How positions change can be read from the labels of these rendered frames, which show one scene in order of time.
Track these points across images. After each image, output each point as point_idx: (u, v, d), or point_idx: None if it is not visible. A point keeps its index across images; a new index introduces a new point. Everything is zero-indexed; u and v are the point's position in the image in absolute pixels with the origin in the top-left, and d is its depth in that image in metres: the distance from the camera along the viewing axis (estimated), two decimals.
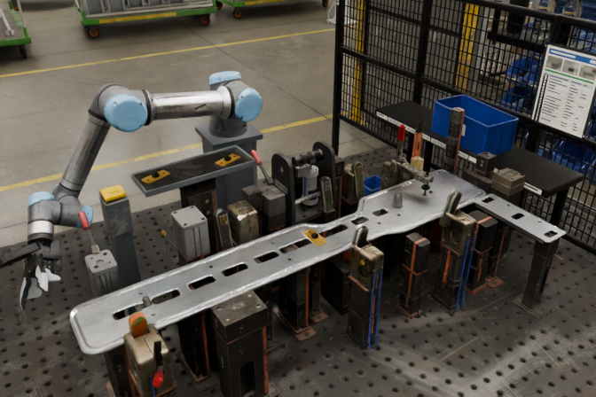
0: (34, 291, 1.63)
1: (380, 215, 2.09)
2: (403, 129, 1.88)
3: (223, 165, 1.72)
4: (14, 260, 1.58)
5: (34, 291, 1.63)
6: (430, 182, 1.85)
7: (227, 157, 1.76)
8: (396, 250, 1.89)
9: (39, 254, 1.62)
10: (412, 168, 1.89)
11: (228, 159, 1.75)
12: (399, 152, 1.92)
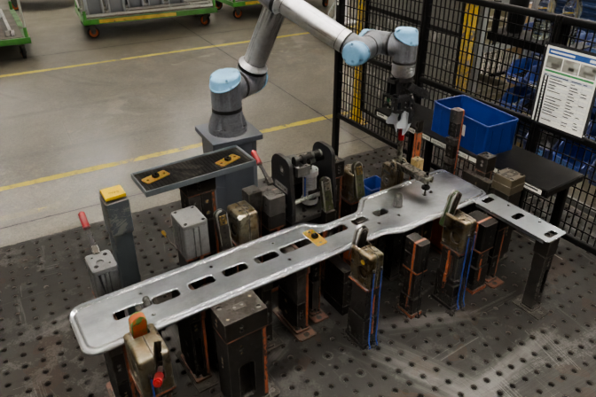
0: (401, 122, 1.84)
1: (380, 215, 2.09)
2: None
3: (223, 165, 1.72)
4: (417, 94, 1.85)
5: (401, 123, 1.84)
6: (430, 182, 1.85)
7: (227, 157, 1.76)
8: (396, 250, 1.89)
9: None
10: (412, 168, 1.89)
11: (228, 159, 1.75)
12: (399, 152, 1.92)
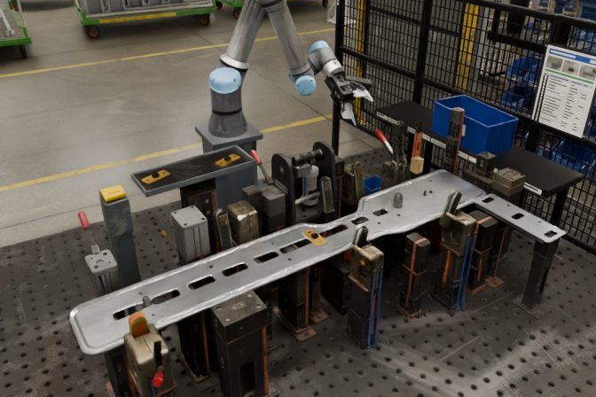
0: (358, 95, 1.99)
1: (380, 215, 2.09)
2: (380, 131, 1.99)
3: (223, 165, 1.72)
4: None
5: (358, 95, 1.99)
6: (402, 123, 1.90)
7: (227, 157, 1.76)
8: (396, 250, 1.89)
9: None
10: None
11: (228, 159, 1.75)
12: (391, 152, 1.96)
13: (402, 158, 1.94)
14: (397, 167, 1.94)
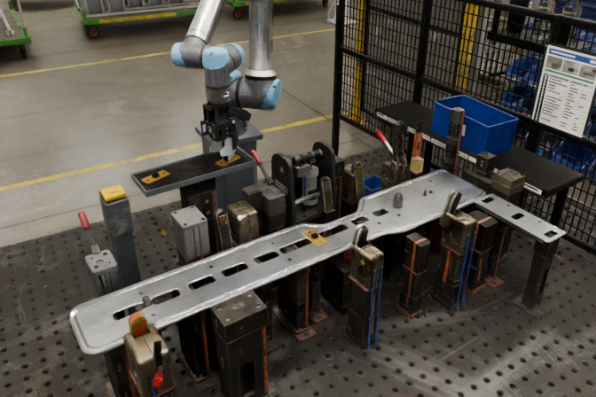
0: (225, 149, 1.70)
1: (380, 215, 2.09)
2: (380, 131, 1.99)
3: (223, 165, 1.72)
4: (237, 117, 1.72)
5: (225, 150, 1.70)
6: (402, 123, 1.90)
7: (227, 157, 1.76)
8: (396, 250, 1.89)
9: None
10: None
11: (228, 159, 1.74)
12: (391, 152, 1.96)
13: (402, 158, 1.94)
14: (397, 167, 1.94)
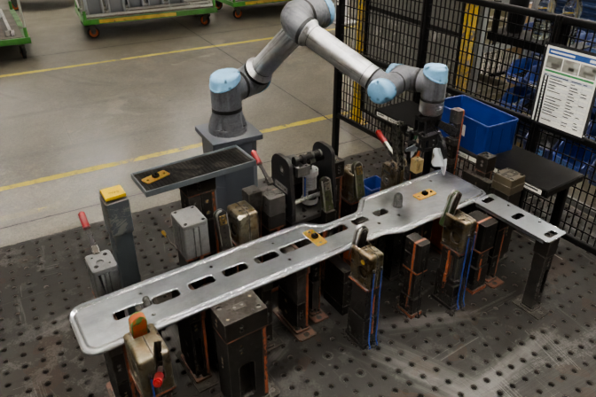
0: (435, 160, 1.75)
1: (380, 215, 2.09)
2: (380, 131, 1.99)
3: (419, 198, 1.85)
4: (444, 130, 1.79)
5: (436, 161, 1.75)
6: (402, 123, 1.90)
7: (424, 191, 1.88)
8: (396, 250, 1.89)
9: None
10: None
11: (425, 194, 1.87)
12: (391, 152, 1.96)
13: (402, 158, 1.94)
14: (397, 167, 1.94)
